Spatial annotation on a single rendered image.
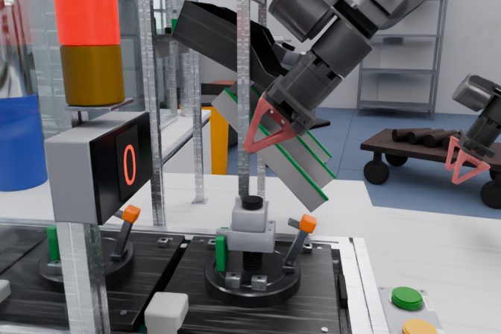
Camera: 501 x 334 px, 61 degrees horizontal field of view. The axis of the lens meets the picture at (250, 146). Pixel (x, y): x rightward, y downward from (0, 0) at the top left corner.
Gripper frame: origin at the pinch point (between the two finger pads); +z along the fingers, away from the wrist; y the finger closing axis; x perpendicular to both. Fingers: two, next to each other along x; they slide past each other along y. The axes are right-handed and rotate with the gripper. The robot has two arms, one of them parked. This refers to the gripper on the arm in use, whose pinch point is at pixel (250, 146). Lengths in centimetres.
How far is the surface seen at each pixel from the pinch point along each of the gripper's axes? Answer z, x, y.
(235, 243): 11.2, 7.4, 2.6
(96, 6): -6.9, -18.6, 20.5
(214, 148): 117, 7, -291
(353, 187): 10, 38, -68
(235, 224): 9.0, 5.6, 2.6
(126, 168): 3.0, -8.8, 19.8
